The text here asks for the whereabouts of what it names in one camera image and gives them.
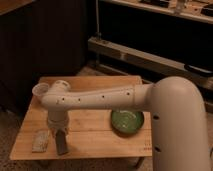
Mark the clear plastic cup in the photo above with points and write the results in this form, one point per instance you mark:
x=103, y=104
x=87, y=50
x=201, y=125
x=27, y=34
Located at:
x=40, y=89

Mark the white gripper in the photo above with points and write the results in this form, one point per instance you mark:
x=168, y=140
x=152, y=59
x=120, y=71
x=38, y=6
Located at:
x=57, y=122

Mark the dark cabinet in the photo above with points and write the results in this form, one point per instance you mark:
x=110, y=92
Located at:
x=43, y=38

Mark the wooden table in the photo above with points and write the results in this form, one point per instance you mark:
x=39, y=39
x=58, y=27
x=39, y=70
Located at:
x=90, y=135

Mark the wooden bench shelf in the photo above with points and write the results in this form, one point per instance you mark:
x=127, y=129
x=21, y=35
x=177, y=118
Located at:
x=147, y=61

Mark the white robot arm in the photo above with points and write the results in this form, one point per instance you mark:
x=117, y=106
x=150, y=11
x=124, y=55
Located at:
x=178, y=117

